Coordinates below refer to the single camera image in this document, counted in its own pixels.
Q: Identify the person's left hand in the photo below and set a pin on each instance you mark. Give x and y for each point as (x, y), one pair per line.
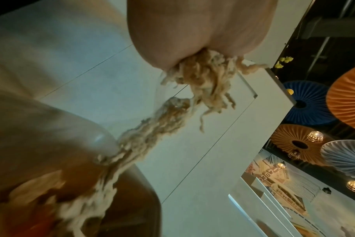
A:
(195, 25)

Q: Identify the bunch of pale shredded strands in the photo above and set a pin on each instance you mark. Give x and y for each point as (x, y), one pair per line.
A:
(206, 74)

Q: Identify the yellow flower bunch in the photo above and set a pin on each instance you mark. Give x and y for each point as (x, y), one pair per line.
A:
(285, 60)

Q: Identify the blue pleated fan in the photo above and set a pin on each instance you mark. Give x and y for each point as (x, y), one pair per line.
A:
(315, 101)

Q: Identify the small orange pleated fan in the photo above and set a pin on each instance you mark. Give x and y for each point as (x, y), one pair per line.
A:
(291, 136)

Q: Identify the large orange pleated fan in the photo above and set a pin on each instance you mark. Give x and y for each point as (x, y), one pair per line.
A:
(349, 95)

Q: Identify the white pleated fan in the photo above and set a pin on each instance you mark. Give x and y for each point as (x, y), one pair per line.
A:
(346, 155)

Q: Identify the painted wall mural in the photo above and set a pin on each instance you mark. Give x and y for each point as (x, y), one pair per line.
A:
(309, 196)

